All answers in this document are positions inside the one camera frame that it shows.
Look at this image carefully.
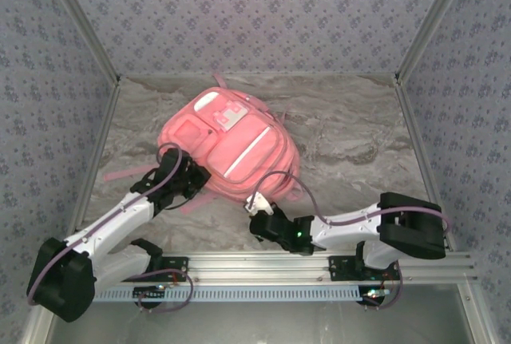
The pink backpack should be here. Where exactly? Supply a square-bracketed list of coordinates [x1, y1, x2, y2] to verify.
[102, 73, 304, 215]

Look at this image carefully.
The grey metal panel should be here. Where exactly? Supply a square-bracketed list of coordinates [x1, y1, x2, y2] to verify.
[55, 302, 476, 344]

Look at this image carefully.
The right small circuit board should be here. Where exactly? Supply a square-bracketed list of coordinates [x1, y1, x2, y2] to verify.
[358, 286, 391, 306]

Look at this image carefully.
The small circuit board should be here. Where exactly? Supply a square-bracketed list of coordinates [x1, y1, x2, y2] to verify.
[133, 286, 168, 301]
[358, 286, 391, 306]

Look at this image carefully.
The left small circuit board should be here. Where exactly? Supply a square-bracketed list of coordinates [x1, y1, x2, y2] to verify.
[133, 286, 168, 301]

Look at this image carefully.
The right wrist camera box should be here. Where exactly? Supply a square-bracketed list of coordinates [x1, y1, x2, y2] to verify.
[244, 192, 277, 216]

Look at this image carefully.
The aluminium front rail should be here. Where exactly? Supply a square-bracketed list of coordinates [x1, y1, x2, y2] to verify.
[42, 251, 478, 286]

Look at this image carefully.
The aluminium rail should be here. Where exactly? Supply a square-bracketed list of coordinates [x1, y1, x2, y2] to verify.
[394, 78, 456, 251]
[63, 78, 121, 254]
[42, 251, 478, 286]

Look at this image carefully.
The blue-grey slotted cable duct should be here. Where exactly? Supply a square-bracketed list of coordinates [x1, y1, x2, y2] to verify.
[91, 284, 366, 303]

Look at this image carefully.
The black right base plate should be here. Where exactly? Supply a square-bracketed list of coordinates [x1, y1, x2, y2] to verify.
[328, 255, 402, 282]

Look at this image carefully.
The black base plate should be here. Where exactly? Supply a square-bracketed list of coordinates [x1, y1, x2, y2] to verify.
[328, 255, 402, 282]
[131, 255, 189, 283]

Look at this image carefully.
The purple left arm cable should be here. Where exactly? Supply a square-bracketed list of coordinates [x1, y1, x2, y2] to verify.
[26, 142, 195, 313]

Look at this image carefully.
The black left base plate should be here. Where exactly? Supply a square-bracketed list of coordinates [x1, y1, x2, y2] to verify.
[131, 255, 189, 283]

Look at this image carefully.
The aluminium left side rail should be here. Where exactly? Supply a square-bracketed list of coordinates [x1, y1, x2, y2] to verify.
[63, 78, 121, 254]

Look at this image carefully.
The aluminium right side rail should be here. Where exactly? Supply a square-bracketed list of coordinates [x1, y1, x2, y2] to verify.
[394, 78, 456, 251]

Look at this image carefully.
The aluminium left corner post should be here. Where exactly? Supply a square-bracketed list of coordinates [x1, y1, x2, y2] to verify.
[39, 0, 121, 84]

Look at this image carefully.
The aluminium corner post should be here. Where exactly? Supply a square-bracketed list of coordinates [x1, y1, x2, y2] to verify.
[39, 0, 121, 84]
[394, 0, 476, 81]

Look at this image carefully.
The aluminium right corner post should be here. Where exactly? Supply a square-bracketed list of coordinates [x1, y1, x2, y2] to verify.
[394, 0, 476, 81]

